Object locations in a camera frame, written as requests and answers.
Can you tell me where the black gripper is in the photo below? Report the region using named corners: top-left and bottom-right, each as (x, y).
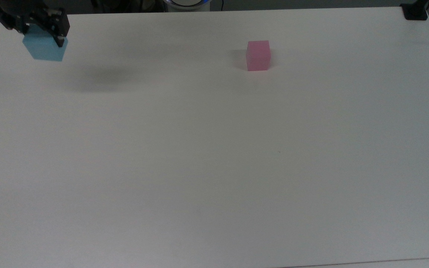
top-left (0, 0), bottom-right (70, 48)

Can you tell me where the blue foam cube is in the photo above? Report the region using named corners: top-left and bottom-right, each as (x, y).
top-left (22, 25), bottom-right (68, 62)

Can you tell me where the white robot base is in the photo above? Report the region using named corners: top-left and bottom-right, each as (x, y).
top-left (163, 0), bottom-right (212, 12)

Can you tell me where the pink foam cube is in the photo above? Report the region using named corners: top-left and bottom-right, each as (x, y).
top-left (246, 40), bottom-right (271, 71)

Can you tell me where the black camera stand clamp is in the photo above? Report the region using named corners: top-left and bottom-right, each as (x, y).
top-left (400, 0), bottom-right (429, 20)

